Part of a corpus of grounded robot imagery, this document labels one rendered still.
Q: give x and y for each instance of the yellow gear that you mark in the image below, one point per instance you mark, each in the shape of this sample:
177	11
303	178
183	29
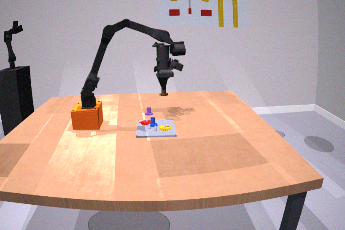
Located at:
164	128

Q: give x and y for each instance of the purple gear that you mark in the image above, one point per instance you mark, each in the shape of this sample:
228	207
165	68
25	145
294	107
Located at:
148	113

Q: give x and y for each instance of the brown gear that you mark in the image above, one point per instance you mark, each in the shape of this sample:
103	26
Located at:
163	93

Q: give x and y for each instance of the blue gear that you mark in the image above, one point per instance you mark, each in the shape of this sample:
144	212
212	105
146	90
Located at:
152	121

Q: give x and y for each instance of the red gear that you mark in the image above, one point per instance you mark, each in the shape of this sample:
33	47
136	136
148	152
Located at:
145	122

